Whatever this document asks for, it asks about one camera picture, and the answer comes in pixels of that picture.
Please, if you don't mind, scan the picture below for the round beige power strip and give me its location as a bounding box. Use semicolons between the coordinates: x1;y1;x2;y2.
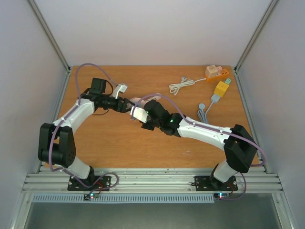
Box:
130;97;146;108

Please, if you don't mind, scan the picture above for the grey cable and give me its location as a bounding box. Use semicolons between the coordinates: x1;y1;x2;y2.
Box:
196;93;221;125

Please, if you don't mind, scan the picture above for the yellow cube socket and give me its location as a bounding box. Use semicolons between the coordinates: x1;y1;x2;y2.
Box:
213;81;229;97

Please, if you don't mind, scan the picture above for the green small plug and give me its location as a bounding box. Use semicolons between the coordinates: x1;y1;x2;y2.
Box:
225;78;231;85

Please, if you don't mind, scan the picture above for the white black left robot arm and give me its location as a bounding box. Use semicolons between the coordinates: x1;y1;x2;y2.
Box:
38;78;133;190

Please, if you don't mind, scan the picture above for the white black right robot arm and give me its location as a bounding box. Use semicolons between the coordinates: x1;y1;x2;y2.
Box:
142;100;257;190

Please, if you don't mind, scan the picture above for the beige cube plug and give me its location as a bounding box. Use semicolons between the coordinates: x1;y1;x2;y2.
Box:
205;65;218;78

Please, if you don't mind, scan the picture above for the pink small plug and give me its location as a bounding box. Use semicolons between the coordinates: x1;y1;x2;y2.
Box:
216;66;222;72

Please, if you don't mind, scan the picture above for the orange power strip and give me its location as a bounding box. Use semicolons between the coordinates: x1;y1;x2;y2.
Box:
204;68;229;82

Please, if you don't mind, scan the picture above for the left controller board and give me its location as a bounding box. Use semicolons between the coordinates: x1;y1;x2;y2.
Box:
83;193;99;201

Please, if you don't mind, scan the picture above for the controller board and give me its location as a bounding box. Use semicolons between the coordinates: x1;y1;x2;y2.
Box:
214;192;232;199
83;193;99;201

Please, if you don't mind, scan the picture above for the right controller board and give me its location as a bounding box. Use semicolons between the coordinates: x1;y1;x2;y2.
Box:
214;192;232;199

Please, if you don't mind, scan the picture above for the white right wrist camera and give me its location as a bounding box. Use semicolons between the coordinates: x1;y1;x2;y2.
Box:
130;106;148;123

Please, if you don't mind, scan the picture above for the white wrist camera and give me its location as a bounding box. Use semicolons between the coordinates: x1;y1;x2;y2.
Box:
112;83;128;99
130;106;148;123

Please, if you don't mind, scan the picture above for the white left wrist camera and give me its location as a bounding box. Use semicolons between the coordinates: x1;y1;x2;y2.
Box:
112;83;128;99

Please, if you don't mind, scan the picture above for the white coiled cable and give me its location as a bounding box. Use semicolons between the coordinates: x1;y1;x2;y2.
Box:
168;75;207;95

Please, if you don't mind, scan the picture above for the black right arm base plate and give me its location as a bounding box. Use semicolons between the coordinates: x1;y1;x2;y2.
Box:
191;176;238;191

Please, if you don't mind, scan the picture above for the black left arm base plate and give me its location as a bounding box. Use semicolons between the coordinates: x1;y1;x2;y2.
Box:
67;175;112;191

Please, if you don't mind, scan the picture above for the aluminium rail frame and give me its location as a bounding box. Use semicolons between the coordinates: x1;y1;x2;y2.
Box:
15;66;297;229

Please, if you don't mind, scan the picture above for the grey slotted cable duct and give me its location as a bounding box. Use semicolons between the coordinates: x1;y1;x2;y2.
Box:
32;193;214;204

